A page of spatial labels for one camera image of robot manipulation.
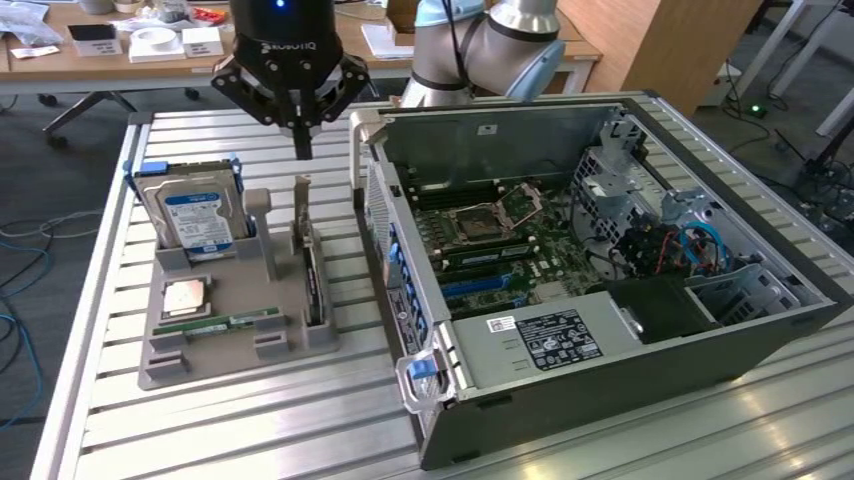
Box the white power box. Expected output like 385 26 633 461
712 63 744 109

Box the white floor cable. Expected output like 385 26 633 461
0 209 102 241

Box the black graphics card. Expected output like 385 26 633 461
291 173 334 329

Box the small metal disk bay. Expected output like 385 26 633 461
685 263 802 326

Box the wooden desk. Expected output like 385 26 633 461
0 0 602 149

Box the blue wire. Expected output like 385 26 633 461
677 218 734 274

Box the black equipment stand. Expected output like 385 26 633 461
777 127 854 221

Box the metal disk bay cage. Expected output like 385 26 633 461
570 112 736 261

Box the clear plastic bag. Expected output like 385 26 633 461
0 0 66 46

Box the white table frame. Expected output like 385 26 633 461
730 0 854 137

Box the grey parts rack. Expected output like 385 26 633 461
137 187 346 391

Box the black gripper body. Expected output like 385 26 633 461
230 0 349 138

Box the hard disk in blue caddy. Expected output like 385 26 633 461
123 152 246 264

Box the white paper stack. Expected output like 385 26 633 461
359 22 419 61

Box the green motherboard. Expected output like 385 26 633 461
399 169 616 321

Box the black and white box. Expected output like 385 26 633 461
67 23 123 57

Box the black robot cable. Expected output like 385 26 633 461
439 0 482 97

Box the silver CPU chip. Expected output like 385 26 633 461
163 279 210 317

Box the blue floor cable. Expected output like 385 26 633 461
0 244 54 431

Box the silver chipset heatsink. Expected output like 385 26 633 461
533 283 573 304

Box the CPU socket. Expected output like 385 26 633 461
453 202 520 246

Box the blue expansion slot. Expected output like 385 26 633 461
443 277 513 299

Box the grey open PC case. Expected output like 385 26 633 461
350 97 836 471

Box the wooden cabinet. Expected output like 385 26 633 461
553 0 766 114

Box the white box with tape roll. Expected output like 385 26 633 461
127 27 187 64

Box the white labelled box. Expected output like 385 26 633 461
181 27 225 58

